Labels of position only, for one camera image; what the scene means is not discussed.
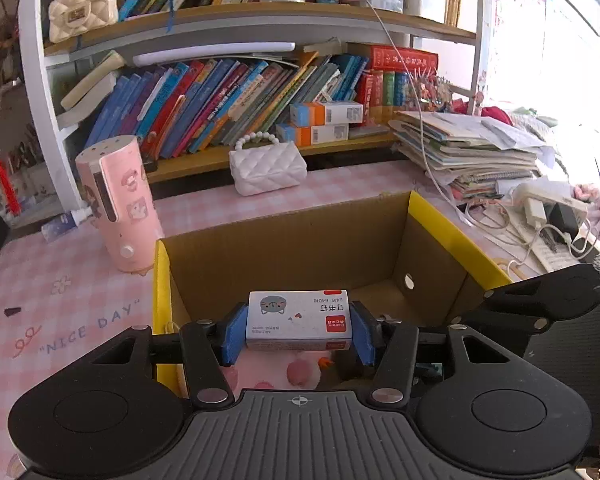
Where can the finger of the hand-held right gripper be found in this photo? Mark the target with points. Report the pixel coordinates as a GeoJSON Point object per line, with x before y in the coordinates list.
{"type": "Point", "coordinates": [515, 317]}

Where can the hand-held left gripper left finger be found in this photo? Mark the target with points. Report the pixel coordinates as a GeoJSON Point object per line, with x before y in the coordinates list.
{"type": "Point", "coordinates": [235, 335]}

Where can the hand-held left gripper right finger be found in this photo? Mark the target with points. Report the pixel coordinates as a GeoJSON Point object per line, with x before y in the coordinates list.
{"type": "Point", "coordinates": [362, 335]}

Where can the pink pig plush toy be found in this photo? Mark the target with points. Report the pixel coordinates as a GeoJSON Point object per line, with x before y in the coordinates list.
{"type": "Point", "coordinates": [280, 367]}

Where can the white staple box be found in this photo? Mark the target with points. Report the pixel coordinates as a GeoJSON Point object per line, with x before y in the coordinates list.
{"type": "Point", "coordinates": [300, 320]}

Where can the blue plastic bag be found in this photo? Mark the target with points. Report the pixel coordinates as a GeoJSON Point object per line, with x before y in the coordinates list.
{"type": "Point", "coordinates": [430, 371]}

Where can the yellow cardboard box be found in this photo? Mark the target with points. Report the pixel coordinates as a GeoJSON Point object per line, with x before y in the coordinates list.
{"type": "Point", "coordinates": [305, 245]}

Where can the printed paper sheet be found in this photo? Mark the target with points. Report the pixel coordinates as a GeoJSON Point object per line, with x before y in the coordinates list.
{"type": "Point", "coordinates": [555, 255]}

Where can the black power adapter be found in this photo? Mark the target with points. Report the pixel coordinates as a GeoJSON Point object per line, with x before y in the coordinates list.
{"type": "Point", "coordinates": [564, 217]}

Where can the white charger plug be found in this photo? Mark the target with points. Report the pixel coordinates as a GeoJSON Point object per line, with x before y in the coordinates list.
{"type": "Point", "coordinates": [534, 212]}

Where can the pink fluffy cloth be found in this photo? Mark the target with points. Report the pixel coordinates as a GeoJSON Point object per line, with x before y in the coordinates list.
{"type": "Point", "coordinates": [597, 197]}

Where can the pink checkered tablecloth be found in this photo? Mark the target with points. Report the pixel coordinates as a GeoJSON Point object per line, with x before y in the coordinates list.
{"type": "Point", "coordinates": [80, 285]}

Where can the pink cylindrical humidifier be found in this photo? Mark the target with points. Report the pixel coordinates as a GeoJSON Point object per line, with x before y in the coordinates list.
{"type": "Point", "coordinates": [125, 210]}

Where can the stack of notebooks and papers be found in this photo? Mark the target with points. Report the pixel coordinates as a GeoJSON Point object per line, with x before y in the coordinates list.
{"type": "Point", "coordinates": [465, 155]}

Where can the white quilted handbag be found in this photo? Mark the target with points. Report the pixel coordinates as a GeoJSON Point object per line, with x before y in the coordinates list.
{"type": "Point", "coordinates": [267, 170]}

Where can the red cloth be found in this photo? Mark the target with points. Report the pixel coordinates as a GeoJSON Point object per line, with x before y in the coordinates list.
{"type": "Point", "coordinates": [492, 115]}

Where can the small spray bottle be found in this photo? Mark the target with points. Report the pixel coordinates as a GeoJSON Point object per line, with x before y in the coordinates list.
{"type": "Point", "coordinates": [62, 225]}

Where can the orange and white carton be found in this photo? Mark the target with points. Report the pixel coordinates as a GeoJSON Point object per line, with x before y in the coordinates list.
{"type": "Point", "coordinates": [315, 135]}
{"type": "Point", "coordinates": [330, 112]}

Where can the small black cap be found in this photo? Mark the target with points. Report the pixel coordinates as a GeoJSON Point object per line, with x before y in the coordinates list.
{"type": "Point", "coordinates": [12, 311]}

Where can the long row of leaning books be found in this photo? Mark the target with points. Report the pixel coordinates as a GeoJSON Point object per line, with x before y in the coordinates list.
{"type": "Point", "coordinates": [220, 105]}

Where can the colourful acrylic figurines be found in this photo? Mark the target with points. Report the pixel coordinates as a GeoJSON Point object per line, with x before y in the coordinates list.
{"type": "Point", "coordinates": [430, 90]}

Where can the red tassel ornament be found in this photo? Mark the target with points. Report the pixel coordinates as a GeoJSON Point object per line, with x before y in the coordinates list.
{"type": "Point", "coordinates": [5, 180]}

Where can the thick red dictionary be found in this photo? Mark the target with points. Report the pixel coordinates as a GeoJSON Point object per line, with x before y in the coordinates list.
{"type": "Point", "coordinates": [402, 57]}

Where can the long white bar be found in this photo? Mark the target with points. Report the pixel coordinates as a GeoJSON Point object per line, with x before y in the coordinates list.
{"type": "Point", "coordinates": [210, 54]}

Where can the thick beige book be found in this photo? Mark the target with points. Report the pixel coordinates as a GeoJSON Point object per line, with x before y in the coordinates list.
{"type": "Point", "coordinates": [90, 80]}

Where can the white bookshelf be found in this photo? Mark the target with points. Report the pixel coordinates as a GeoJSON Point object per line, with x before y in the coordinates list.
{"type": "Point", "coordinates": [260, 30]}

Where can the cream quilted handbag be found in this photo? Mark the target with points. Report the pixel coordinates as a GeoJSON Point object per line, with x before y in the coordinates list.
{"type": "Point", "coordinates": [82, 12]}

